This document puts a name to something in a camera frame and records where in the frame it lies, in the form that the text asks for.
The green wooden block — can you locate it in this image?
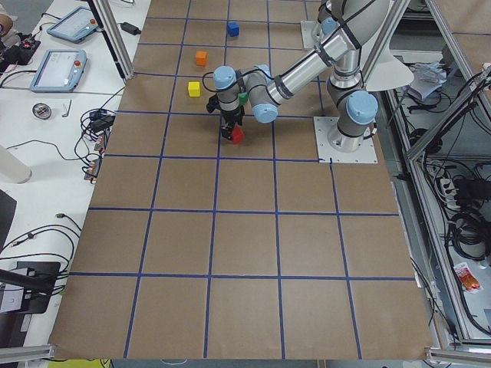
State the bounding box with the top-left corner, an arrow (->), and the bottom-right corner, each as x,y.
238,92 -> 248,106

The yellow wooden block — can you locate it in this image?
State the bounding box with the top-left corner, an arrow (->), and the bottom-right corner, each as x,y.
187,80 -> 201,97

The lower teach pendant tablet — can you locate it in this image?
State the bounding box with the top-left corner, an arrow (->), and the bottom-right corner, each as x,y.
29,49 -> 87,93

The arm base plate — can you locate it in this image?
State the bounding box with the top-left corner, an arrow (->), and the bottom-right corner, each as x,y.
300,21 -> 325,50
314,117 -> 377,164

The black monitor stand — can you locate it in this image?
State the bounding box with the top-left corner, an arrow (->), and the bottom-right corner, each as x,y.
1,261 -> 61,314

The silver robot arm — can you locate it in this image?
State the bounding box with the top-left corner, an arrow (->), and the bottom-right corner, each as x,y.
206,0 -> 390,153

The white paper roll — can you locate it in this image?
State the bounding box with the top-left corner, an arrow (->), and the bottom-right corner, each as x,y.
0,146 -> 32,184

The red snack packet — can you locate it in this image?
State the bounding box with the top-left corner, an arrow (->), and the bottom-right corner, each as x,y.
453,262 -> 482,293

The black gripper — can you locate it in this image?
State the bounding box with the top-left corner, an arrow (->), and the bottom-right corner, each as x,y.
219,106 -> 245,140

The blue wooden block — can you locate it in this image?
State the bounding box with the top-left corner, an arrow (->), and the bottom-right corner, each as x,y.
226,21 -> 240,38

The teach pendant tablet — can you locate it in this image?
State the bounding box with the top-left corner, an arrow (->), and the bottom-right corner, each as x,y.
29,49 -> 87,93
47,6 -> 98,44

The black power adapter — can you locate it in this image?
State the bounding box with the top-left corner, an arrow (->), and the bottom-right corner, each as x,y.
120,22 -> 141,35

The allen key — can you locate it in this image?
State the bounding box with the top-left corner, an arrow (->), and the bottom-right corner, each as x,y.
61,100 -> 72,118

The red wooden block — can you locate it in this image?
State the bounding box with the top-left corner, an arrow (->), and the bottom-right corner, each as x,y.
229,126 -> 245,145

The upper teach pendant tablet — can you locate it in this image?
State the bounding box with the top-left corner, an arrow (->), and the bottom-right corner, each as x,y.
47,6 -> 98,44

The orange wooden block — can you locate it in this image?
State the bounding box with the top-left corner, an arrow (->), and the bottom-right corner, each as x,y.
195,50 -> 208,67

